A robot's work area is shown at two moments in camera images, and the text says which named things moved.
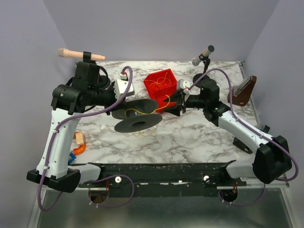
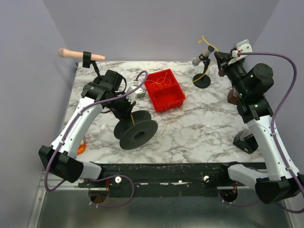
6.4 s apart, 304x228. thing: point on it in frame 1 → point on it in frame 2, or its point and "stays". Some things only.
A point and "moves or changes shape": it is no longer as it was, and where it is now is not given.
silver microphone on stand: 204,58 stays
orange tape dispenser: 80,139 stays
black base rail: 163,179 stays
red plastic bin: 160,84 stays
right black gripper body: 181,104 → 226,60
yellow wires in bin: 159,80 stays
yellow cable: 150,113 → 201,39
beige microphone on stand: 87,56 stays
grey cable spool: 137,116 moves or changes shape
